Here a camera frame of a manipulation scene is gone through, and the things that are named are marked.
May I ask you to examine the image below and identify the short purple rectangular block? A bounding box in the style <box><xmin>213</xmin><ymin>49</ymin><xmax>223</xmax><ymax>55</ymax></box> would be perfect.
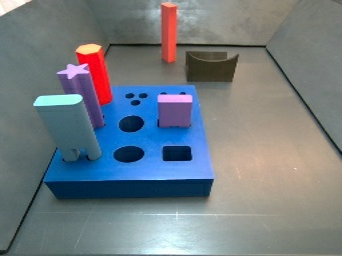
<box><xmin>158</xmin><ymin>94</ymin><xmax>192</xmax><ymax>128</ymax></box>

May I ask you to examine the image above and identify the dark olive curved block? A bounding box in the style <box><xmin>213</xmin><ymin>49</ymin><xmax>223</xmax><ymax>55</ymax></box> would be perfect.
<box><xmin>186</xmin><ymin>51</ymin><xmax>239</xmax><ymax>82</ymax></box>

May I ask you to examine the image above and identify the blue peg board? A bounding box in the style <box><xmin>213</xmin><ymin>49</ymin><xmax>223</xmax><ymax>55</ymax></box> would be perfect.
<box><xmin>44</xmin><ymin>85</ymin><xmax>214</xmax><ymax>199</ymax></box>

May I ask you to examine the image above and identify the red hexagonal peg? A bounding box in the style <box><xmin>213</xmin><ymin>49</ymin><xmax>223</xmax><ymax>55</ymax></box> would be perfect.
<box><xmin>75</xmin><ymin>43</ymin><xmax>114</xmax><ymax>105</ymax></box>

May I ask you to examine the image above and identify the purple star peg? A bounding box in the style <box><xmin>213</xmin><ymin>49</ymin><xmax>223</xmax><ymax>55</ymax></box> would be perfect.
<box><xmin>56</xmin><ymin>64</ymin><xmax>104</xmax><ymax>128</ymax></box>

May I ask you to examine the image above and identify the tall orange-red rectangle block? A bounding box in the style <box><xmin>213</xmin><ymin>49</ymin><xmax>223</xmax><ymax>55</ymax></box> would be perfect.
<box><xmin>160</xmin><ymin>2</ymin><xmax>178</xmax><ymax>63</ymax></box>

